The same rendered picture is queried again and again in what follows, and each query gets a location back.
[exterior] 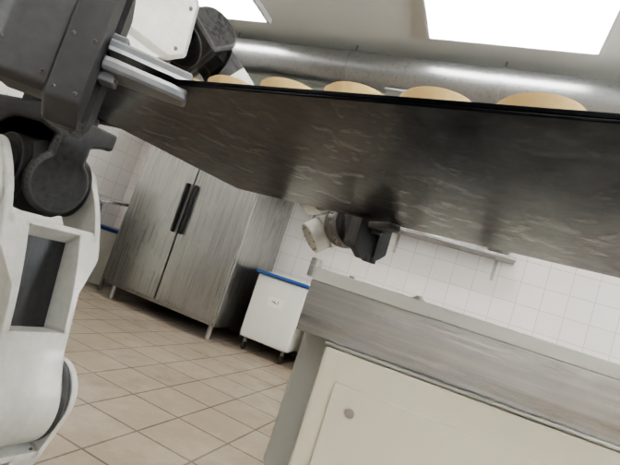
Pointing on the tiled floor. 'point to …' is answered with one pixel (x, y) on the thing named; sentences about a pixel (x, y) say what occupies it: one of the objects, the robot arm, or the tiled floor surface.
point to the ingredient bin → (275, 313)
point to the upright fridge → (195, 242)
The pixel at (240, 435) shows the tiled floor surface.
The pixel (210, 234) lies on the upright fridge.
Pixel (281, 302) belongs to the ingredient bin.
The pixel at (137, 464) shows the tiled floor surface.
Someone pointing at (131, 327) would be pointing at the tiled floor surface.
